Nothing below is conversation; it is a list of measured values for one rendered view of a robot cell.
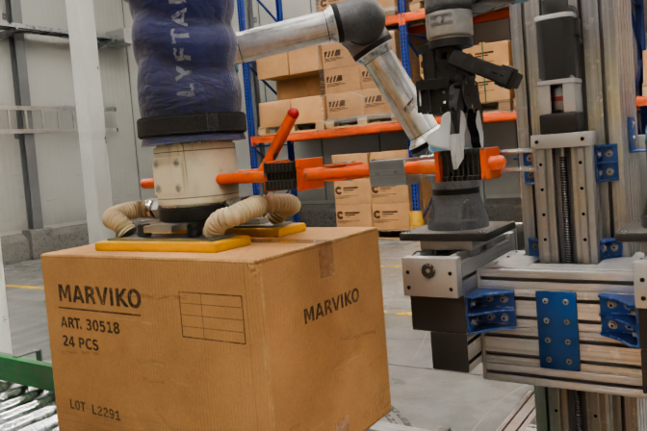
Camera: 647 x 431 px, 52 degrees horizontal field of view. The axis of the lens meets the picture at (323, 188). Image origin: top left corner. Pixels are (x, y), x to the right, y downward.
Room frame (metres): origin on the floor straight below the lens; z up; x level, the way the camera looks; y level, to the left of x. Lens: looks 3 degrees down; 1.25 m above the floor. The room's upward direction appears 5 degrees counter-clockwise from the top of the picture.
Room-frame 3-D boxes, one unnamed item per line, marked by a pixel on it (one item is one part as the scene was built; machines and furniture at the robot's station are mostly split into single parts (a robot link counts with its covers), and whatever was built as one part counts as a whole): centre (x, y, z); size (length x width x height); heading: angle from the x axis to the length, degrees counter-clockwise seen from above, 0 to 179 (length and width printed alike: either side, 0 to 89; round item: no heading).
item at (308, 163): (1.28, 0.05, 1.21); 0.10 x 0.08 x 0.06; 147
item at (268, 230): (1.49, 0.21, 1.11); 0.34 x 0.10 x 0.05; 57
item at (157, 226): (1.41, 0.26, 1.15); 0.34 x 0.25 x 0.06; 57
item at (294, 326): (1.41, 0.25, 0.88); 0.60 x 0.40 x 0.40; 56
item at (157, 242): (1.33, 0.32, 1.11); 0.34 x 0.10 x 0.05; 57
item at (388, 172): (1.16, -0.13, 1.21); 0.07 x 0.07 x 0.04; 57
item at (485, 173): (1.08, -0.24, 1.21); 0.08 x 0.07 x 0.05; 57
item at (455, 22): (1.10, -0.22, 1.44); 0.08 x 0.08 x 0.05
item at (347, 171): (1.41, 0.03, 1.21); 0.93 x 0.30 x 0.04; 57
